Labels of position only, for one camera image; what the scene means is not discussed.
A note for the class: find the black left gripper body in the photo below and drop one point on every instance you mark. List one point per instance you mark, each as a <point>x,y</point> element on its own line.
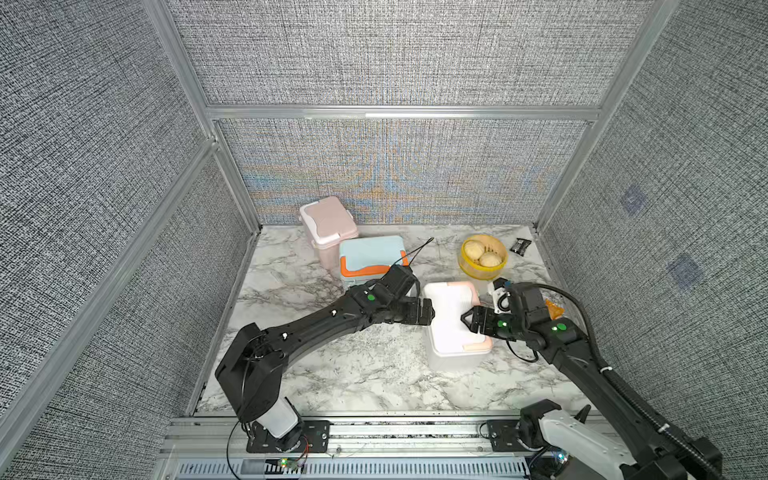
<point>408,312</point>

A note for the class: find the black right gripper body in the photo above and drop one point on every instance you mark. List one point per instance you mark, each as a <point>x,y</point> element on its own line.
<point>502,326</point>

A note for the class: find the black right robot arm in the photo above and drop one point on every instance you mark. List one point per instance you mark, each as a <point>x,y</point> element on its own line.
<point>650,447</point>

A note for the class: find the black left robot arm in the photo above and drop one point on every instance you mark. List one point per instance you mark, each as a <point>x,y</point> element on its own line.
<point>250,373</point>

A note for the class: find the blue orange first aid box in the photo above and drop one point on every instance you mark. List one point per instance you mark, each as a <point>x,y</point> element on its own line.
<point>365,259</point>

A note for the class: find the pink first aid box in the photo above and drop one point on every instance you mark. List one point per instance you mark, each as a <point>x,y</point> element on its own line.
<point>328,223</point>

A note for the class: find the beige bun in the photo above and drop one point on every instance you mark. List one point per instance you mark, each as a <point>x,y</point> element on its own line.
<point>473,250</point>
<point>490,259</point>

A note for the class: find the yellow bamboo steamer basket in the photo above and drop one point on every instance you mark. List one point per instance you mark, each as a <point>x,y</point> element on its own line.
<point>473,269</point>

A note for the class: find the orange small object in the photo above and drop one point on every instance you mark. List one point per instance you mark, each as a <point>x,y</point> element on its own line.
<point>555,311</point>

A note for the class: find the small black wrapper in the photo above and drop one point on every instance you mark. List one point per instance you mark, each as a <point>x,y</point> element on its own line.
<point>521,246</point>

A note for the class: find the aluminium front rail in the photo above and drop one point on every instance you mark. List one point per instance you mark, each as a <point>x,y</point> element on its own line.
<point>358,445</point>

